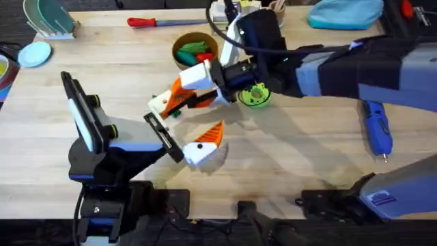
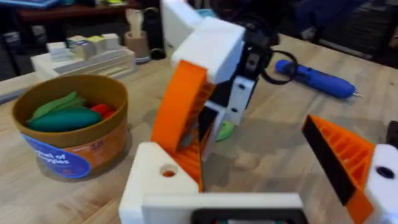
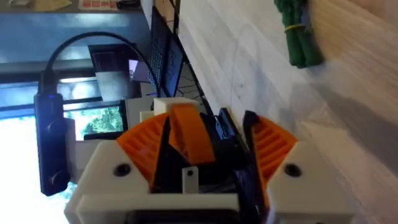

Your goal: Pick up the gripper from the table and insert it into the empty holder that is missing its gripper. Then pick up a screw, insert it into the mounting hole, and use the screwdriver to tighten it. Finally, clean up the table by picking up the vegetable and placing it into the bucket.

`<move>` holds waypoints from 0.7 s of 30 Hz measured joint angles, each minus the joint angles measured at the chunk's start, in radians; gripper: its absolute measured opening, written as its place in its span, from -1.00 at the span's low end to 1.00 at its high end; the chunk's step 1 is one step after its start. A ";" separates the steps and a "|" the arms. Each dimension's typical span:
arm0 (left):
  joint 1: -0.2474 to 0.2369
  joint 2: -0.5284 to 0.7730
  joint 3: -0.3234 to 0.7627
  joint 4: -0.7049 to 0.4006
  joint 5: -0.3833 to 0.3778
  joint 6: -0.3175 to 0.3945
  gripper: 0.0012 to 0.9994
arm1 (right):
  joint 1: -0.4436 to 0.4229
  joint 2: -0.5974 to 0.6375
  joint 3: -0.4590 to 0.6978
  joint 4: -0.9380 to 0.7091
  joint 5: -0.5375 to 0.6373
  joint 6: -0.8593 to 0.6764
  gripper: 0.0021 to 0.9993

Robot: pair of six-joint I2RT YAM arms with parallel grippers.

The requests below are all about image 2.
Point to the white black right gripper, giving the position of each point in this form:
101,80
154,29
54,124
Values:
178,18

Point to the black bottle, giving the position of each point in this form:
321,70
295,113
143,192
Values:
155,34

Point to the white orange left gripper right finger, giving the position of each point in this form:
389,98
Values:
351,161

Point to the brown cup with wooden utensil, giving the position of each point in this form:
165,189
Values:
138,43

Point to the white box with blocks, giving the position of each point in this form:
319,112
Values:
87,60

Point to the bare white left gripper left finger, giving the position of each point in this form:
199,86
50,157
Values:
146,183

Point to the red-brown desk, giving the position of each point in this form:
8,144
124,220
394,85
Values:
71,12

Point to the finger of the white orange right gripper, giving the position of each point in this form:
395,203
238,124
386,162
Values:
239,99

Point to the green toy vegetable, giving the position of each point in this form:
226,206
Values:
225,130

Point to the brown tub with toy vegetables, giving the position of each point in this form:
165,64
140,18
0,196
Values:
70,124

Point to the blue electric screwdriver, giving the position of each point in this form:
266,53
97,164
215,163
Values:
317,79

